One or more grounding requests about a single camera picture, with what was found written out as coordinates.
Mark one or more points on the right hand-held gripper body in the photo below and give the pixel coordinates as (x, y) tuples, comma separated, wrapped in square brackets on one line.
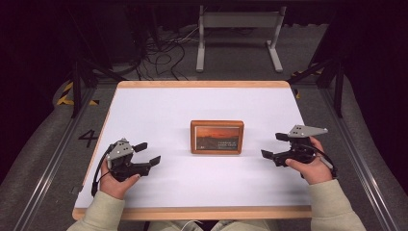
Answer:
[(298, 152)]

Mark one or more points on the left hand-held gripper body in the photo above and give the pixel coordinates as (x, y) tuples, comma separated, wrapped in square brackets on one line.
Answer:
[(120, 157)]

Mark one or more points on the wooden picture frame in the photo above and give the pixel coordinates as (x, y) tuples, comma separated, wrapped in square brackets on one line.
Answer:
[(217, 138)]

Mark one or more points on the person's right hand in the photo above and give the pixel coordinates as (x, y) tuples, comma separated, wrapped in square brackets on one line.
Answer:
[(316, 171)]

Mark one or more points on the person's left hand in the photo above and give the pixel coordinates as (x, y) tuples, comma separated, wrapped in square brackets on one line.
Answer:
[(117, 187)]

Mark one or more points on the yellow black hazard tape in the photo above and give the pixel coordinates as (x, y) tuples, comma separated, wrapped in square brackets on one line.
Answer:
[(298, 93), (65, 94)]

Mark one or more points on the black metal stand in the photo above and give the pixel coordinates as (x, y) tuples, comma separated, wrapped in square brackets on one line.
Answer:
[(80, 80), (333, 77)]

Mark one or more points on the white metal stand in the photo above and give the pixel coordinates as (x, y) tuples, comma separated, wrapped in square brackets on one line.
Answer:
[(240, 20)]

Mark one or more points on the aluminium floor rail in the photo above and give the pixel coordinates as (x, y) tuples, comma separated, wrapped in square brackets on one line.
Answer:
[(356, 154), (54, 157)]

